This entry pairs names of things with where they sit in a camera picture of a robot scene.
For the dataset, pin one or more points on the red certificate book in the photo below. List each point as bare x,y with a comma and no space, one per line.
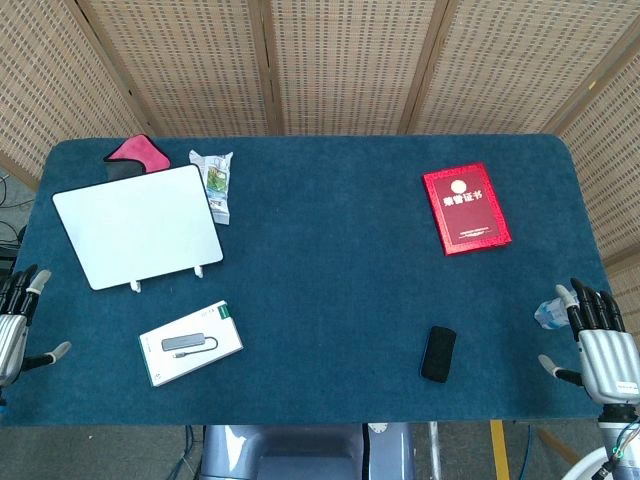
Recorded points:
467,210

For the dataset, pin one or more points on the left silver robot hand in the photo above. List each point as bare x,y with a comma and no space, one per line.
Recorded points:
12,345

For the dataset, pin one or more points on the metal table leg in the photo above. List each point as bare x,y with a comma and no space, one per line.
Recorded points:
433,450

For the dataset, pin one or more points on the bamboo folding screen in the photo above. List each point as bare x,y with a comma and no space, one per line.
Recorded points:
350,60

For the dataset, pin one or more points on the white board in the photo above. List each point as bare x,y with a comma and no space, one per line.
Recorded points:
140,225

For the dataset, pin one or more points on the black whiteboard eraser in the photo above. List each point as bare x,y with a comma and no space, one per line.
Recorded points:
438,354

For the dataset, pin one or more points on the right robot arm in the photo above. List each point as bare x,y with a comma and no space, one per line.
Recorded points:
617,425

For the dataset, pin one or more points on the white green snack packet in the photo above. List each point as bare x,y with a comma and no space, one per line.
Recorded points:
217,180

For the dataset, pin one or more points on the blue table mat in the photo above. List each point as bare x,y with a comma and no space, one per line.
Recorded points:
325,280

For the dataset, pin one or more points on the white USB hub box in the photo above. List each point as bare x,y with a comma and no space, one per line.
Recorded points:
200,325

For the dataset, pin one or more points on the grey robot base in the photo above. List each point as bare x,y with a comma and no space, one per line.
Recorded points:
300,452

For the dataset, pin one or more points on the pink microfibre cloth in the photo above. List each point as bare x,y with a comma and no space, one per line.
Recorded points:
142,150

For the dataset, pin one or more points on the clear plastic water bottle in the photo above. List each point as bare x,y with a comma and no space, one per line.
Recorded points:
550,315

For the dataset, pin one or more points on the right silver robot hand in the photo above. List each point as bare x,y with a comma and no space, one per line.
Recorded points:
610,360

